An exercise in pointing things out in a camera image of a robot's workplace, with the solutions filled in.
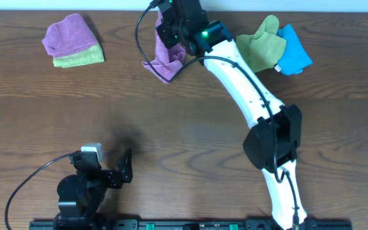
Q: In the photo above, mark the blue cloth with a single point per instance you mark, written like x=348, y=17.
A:
x=294, y=58

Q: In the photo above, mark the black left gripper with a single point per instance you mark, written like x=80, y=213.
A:
x=117, y=178

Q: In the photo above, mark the purple microfiber cloth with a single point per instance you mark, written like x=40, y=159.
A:
x=167, y=62

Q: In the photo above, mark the crumpled green cloth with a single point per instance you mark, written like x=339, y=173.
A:
x=264, y=48

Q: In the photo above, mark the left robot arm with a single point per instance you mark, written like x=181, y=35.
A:
x=81, y=194

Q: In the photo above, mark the folded green cloth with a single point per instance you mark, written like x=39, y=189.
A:
x=89, y=56

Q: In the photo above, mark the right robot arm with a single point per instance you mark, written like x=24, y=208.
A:
x=274, y=129

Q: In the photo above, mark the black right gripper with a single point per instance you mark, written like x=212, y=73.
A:
x=163, y=29

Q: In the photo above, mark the folded purple cloth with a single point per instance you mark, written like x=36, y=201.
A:
x=69, y=36

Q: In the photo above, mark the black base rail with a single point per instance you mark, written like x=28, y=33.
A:
x=190, y=224

